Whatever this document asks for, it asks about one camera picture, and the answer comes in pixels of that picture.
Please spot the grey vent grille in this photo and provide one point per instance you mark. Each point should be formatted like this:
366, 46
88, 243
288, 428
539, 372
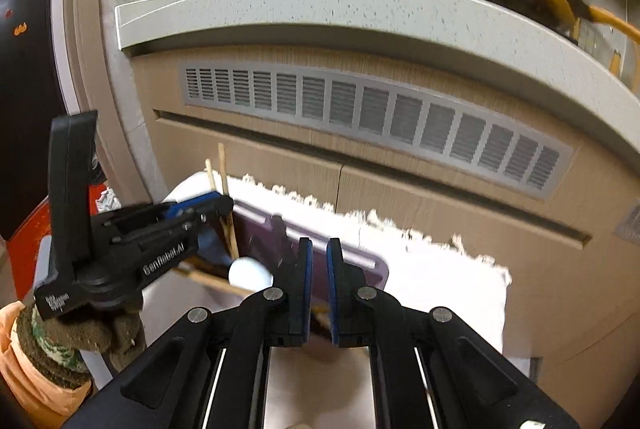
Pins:
380, 119

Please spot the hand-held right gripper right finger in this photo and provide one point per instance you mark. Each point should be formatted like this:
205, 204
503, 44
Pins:
333, 289

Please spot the person's left hand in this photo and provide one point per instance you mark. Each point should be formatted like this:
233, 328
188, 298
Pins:
95, 334

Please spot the white tablecloth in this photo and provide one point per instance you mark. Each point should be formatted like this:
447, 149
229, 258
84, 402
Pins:
440, 289

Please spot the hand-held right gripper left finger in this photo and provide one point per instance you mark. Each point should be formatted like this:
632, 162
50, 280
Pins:
306, 289

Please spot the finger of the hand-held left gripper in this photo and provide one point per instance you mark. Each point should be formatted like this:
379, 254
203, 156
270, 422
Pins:
215, 214
190, 206

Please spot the red floor mat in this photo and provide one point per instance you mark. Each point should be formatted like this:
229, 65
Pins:
30, 254

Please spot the black fridge with magnets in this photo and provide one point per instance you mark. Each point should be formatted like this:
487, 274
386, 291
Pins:
25, 84

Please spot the white plastic spoon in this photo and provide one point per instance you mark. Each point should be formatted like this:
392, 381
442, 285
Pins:
247, 275

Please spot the purple plastic utensil container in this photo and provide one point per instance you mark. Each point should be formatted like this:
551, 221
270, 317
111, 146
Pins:
360, 269

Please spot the speckled countertop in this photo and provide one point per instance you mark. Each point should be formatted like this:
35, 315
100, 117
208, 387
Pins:
350, 4

